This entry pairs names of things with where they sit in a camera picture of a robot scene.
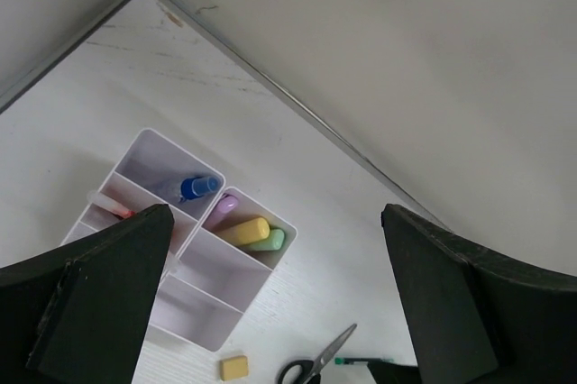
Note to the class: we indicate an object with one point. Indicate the green gel pen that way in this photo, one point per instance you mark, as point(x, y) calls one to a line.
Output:
point(359, 361)

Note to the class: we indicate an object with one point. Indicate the yellow eraser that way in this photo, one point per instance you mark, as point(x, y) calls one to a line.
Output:
point(236, 367)

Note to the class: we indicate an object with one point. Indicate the yellow highlighter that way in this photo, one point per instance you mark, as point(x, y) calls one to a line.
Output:
point(246, 233)

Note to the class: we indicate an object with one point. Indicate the white compartment organizer box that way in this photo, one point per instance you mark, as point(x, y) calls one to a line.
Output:
point(208, 284)

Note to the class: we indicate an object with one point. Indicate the red gel pen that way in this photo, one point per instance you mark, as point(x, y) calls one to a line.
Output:
point(109, 205)

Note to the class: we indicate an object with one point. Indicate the black handled scissors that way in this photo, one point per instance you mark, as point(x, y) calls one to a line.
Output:
point(309, 371)

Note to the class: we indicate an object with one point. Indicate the pink highlighter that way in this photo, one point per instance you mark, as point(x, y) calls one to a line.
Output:
point(225, 205)

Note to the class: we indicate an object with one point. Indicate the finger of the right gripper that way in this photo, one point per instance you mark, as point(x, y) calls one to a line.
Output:
point(385, 372)

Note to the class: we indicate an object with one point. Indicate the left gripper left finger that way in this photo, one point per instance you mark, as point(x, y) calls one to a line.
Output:
point(79, 313)

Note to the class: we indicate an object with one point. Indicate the blue cap spray bottle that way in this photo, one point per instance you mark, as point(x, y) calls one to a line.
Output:
point(182, 190)

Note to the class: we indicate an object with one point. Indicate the green highlighter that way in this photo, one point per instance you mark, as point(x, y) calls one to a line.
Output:
point(274, 242)

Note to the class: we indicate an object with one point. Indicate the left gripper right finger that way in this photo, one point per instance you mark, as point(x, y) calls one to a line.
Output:
point(476, 315)

